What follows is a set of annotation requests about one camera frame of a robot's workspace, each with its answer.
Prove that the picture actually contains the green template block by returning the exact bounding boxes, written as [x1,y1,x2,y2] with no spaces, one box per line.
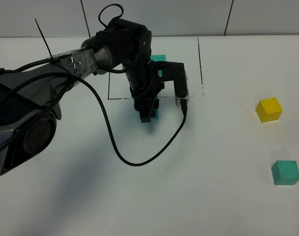
[150,55,166,77]

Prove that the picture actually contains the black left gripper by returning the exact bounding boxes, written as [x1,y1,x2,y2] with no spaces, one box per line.
[126,58,164,123]

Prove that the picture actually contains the yellow block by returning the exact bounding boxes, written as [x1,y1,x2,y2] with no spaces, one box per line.
[255,97,283,123]

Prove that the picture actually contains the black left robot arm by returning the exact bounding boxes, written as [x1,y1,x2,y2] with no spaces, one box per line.
[0,17,164,176]

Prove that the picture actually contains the blue block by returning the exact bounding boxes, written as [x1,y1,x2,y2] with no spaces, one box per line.
[150,98,159,118]

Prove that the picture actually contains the black left camera cable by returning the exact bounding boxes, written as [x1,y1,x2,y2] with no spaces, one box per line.
[73,73,188,166]

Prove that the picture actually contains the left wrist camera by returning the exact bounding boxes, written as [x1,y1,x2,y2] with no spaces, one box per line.
[155,60,190,108]

